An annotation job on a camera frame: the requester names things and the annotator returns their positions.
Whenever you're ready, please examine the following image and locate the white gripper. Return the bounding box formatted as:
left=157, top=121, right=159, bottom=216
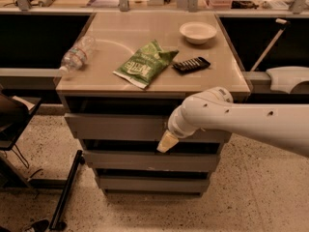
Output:
left=157, top=107, right=195, bottom=153

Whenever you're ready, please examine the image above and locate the grey top drawer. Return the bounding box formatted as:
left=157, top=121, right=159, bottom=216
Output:
left=63, top=112, right=239, bottom=144

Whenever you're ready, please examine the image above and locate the grey drawer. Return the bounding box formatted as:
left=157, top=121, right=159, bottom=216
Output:
left=63, top=112, right=239, bottom=144
left=95, top=176, right=210, bottom=192
left=84, top=151, right=219, bottom=172

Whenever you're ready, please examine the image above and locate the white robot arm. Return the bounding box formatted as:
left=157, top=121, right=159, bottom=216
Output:
left=157, top=87, right=309, bottom=157

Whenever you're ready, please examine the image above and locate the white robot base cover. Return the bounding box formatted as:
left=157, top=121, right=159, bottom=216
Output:
left=267, top=66, right=309, bottom=94

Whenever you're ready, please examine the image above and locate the grey drawer cabinet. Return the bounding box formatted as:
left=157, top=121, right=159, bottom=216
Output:
left=55, top=11, right=252, bottom=198

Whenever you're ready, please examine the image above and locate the grey middle drawer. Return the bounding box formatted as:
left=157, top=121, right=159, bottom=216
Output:
left=84, top=151, right=219, bottom=172

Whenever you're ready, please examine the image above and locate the grey bottom drawer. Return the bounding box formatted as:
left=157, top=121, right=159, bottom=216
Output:
left=95, top=176, right=210, bottom=192

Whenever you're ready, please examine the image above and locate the green chip bag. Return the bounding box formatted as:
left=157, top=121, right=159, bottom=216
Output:
left=113, top=40, right=179, bottom=89

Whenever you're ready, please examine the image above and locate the black snack packet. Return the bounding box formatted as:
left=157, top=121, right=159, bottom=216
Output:
left=173, top=57, right=211, bottom=74

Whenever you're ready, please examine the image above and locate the black metal stand leg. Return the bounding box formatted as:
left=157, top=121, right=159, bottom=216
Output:
left=49, top=150, right=83, bottom=231

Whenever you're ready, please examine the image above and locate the white bowl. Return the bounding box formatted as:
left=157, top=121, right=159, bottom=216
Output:
left=180, top=22, right=217, bottom=44

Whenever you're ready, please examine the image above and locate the clear plastic water bottle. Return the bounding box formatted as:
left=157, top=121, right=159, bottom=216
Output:
left=59, top=36, right=96, bottom=74

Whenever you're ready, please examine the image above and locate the white stick with cap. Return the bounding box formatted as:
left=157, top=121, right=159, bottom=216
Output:
left=250, top=18, right=291, bottom=72

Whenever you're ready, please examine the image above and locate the black chair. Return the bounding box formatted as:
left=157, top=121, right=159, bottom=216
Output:
left=0, top=93, right=42, bottom=189

